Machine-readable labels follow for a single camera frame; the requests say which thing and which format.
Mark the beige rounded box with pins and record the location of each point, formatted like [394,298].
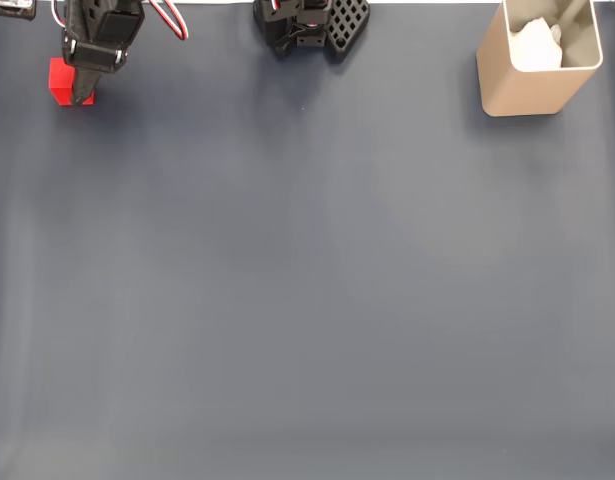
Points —
[517,92]

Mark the red cube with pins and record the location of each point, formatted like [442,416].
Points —
[58,80]

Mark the camera circuit board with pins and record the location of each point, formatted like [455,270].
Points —
[12,7]

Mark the grey table cloth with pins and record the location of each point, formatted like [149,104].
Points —
[307,300]

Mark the white crumpled paper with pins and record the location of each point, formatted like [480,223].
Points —
[534,47]

